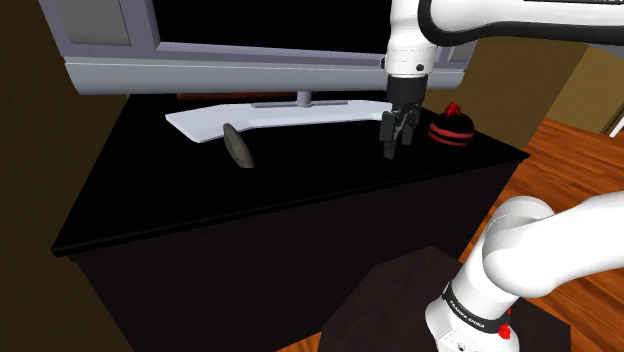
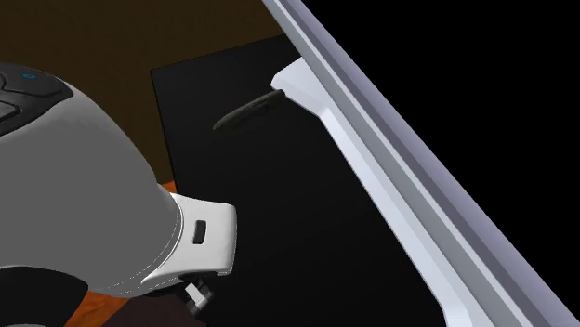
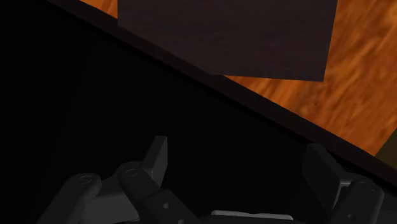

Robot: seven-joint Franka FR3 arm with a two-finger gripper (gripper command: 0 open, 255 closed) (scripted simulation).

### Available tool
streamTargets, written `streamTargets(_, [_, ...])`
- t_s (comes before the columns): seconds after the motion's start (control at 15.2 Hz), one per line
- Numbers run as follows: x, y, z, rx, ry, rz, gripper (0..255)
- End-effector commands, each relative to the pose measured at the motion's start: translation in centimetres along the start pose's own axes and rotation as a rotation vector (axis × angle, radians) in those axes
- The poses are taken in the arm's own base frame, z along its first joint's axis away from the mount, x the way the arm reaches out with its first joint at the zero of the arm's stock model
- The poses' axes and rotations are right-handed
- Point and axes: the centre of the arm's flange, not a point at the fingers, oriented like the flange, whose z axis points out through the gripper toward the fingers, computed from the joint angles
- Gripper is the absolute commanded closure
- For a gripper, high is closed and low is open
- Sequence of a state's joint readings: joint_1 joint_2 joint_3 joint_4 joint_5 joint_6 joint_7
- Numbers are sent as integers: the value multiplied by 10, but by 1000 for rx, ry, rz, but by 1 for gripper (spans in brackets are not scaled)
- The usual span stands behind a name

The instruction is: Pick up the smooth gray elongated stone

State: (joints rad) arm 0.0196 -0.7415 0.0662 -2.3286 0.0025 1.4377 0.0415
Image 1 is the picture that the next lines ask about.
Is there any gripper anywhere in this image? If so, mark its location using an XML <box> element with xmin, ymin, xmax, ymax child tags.
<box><xmin>379</xmin><ymin>75</ymin><xmax>429</xmax><ymax>161</ymax></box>

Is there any grey flat screen television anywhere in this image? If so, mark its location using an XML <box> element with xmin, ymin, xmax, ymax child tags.
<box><xmin>38</xmin><ymin>0</ymin><xmax>479</xmax><ymax>145</ymax></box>

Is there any black tv cabinet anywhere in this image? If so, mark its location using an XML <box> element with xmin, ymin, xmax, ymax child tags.
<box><xmin>50</xmin><ymin>93</ymin><xmax>532</xmax><ymax>352</ymax></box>

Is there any grey oval stone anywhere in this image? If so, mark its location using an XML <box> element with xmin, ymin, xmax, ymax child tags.
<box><xmin>222</xmin><ymin>122</ymin><xmax>256</xmax><ymax>170</ymax></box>

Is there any red and black striped hat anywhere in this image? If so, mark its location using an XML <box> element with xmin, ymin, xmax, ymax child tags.
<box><xmin>427</xmin><ymin>102</ymin><xmax>476</xmax><ymax>148</ymax></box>

